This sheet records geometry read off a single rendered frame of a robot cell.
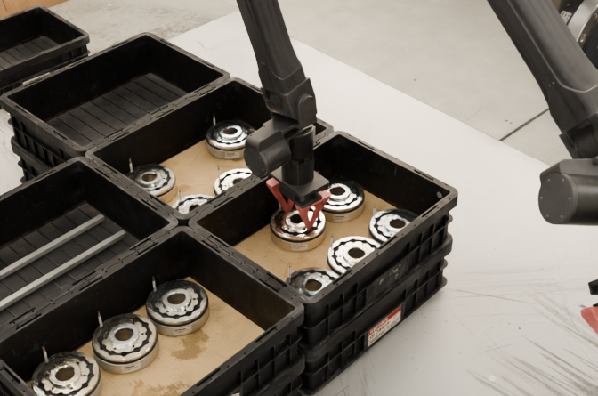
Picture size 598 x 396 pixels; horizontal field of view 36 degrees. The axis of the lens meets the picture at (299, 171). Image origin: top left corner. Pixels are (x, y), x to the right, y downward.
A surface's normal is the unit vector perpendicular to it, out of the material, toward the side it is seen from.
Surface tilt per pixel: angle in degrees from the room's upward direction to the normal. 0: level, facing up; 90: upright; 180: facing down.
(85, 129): 0
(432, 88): 0
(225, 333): 0
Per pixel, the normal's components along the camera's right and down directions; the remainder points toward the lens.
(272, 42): 0.63, 0.30
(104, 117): -0.01, -0.81
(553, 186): -0.90, -0.06
